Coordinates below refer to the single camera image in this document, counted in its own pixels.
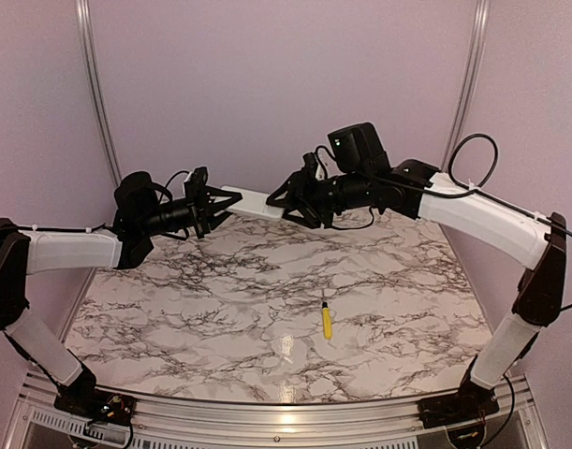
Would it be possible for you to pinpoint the left aluminium frame post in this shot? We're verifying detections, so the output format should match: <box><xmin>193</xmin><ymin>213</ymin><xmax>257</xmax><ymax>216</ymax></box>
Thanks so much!
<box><xmin>76</xmin><ymin>0</ymin><xmax>122</xmax><ymax>188</ymax></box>

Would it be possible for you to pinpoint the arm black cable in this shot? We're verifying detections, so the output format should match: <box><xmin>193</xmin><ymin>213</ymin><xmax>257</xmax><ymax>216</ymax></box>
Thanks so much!
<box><xmin>154</xmin><ymin>168</ymin><xmax>193</xmax><ymax>239</ymax></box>
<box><xmin>425</xmin><ymin>133</ymin><xmax>572</xmax><ymax>312</ymax></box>

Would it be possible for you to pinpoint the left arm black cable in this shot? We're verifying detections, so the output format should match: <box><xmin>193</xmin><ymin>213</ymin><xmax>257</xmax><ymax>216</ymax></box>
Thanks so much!
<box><xmin>154</xmin><ymin>168</ymin><xmax>193</xmax><ymax>239</ymax></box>

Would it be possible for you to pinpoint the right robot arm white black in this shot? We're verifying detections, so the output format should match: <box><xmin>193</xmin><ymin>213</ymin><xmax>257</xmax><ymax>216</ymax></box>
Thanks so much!
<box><xmin>266</xmin><ymin>123</ymin><xmax>566</xmax><ymax>419</ymax></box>

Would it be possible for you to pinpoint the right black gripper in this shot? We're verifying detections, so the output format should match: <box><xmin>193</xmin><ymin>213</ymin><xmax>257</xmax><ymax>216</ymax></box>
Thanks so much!
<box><xmin>265</xmin><ymin>165</ymin><xmax>374</xmax><ymax>228</ymax></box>

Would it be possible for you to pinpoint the white remote control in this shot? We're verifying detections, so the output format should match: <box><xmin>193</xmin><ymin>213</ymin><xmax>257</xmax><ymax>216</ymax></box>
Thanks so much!
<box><xmin>221</xmin><ymin>185</ymin><xmax>285</xmax><ymax>222</ymax></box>

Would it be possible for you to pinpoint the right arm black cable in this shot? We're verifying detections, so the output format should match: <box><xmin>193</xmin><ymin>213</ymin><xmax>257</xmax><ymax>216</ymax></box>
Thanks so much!
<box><xmin>425</xmin><ymin>133</ymin><xmax>572</xmax><ymax>312</ymax></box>

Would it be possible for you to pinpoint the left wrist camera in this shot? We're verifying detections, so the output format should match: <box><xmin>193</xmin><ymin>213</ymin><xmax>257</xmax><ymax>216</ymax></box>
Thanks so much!
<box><xmin>183</xmin><ymin>167</ymin><xmax>208</xmax><ymax>197</ymax></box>

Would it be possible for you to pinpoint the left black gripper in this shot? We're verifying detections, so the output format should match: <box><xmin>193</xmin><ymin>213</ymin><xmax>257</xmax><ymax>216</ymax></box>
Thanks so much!
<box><xmin>139</xmin><ymin>181</ymin><xmax>243</xmax><ymax>239</ymax></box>

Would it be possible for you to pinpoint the aluminium frame post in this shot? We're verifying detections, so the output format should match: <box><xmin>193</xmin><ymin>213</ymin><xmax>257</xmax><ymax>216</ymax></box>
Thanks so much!
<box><xmin>440</xmin><ymin>0</ymin><xmax>491</xmax><ymax>171</ymax></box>
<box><xmin>76</xmin><ymin>0</ymin><xmax>122</xmax><ymax>188</ymax></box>

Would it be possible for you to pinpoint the front aluminium rail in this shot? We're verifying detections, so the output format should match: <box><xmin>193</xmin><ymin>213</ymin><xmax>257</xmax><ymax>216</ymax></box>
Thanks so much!
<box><xmin>13</xmin><ymin>373</ymin><xmax>549</xmax><ymax>449</ymax></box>

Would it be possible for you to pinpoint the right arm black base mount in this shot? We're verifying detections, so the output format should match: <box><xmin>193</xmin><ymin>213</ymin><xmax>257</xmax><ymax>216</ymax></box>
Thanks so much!
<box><xmin>418</xmin><ymin>393</ymin><xmax>500</xmax><ymax>428</ymax></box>

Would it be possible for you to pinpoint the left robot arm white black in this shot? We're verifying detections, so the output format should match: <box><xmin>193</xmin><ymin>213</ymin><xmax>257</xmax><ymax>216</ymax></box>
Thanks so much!
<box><xmin>0</xmin><ymin>167</ymin><xmax>242</xmax><ymax>416</ymax></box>

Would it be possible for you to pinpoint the yellow handled screwdriver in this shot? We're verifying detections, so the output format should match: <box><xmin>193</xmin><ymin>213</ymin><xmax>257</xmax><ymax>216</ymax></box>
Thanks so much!
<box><xmin>321</xmin><ymin>289</ymin><xmax>336</xmax><ymax>340</ymax></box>

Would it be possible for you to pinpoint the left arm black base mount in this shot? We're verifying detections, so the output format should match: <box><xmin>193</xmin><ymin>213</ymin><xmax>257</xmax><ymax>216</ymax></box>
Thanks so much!
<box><xmin>54</xmin><ymin>389</ymin><xmax>136</xmax><ymax>427</ymax></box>

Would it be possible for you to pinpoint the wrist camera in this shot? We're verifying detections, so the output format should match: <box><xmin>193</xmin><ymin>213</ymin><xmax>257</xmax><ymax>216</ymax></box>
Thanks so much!
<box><xmin>183</xmin><ymin>167</ymin><xmax>208</xmax><ymax>197</ymax></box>
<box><xmin>303</xmin><ymin>152</ymin><xmax>328</xmax><ymax>181</ymax></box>

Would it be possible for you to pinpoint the right aluminium frame post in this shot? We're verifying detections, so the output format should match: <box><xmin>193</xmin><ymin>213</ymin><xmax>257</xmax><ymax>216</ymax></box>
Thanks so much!
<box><xmin>440</xmin><ymin>0</ymin><xmax>491</xmax><ymax>171</ymax></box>

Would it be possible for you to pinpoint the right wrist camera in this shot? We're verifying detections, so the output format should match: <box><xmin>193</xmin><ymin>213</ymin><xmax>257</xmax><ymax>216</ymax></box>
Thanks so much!
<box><xmin>303</xmin><ymin>152</ymin><xmax>328</xmax><ymax>181</ymax></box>

